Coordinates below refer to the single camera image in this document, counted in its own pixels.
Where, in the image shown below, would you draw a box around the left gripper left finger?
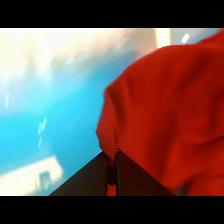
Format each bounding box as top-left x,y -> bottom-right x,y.
49,150 -> 117,197

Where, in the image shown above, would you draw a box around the red garment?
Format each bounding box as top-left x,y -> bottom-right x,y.
95,29 -> 224,197

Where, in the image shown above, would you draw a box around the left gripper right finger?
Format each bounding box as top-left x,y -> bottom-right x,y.
115,149 -> 175,197

